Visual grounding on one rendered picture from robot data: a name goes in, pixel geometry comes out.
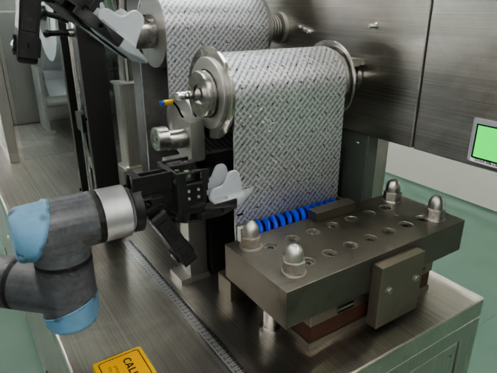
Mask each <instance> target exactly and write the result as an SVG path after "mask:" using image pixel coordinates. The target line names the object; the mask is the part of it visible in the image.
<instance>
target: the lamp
mask: <svg viewBox="0 0 497 373"><path fill-rule="evenodd" d="M473 156H475V157H478V158H483V159H486V160H488V161H494V162H496V163H497V129H494V128H490V127H484V126H480V125H479V127H478V131H477V135H476V142H475V146H474V151H473Z"/></svg>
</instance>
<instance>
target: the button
mask: <svg viewBox="0 0 497 373"><path fill-rule="evenodd" d="M92 368H93V373H157V372H156V370H155V368H154V367H153V365H152V364H151V362H150V361H149V359H148V357H147V356H146V354H145V353H144V351H143V349H142V348H141V347H140V346H138V347H135V348H133V349H130V350H128V351H126V352H123V353H120V354H117V355H116V356H113V357H110V358H108V359H106V360H102V361H101V362H98V363H95V364H94V365H93V366H92Z"/></svg>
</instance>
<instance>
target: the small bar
mask: <svg viewBox="0 0 497 373"><path fill-rule="evenodd" d="M355 209H356V201H353V200H351V199H350V198H343V199H340V200H338V201H333V202H330V203H328V204H323V205H321V206H316V207H314V208H310V209H308V218H309V219H311V220H313V221H315V222H316V223H318V222H320V221H324V220H327V219H329V218H333V217H336V216H339V215H343V214H345V213H348V212H352V211H354V210H355Z"/></svg>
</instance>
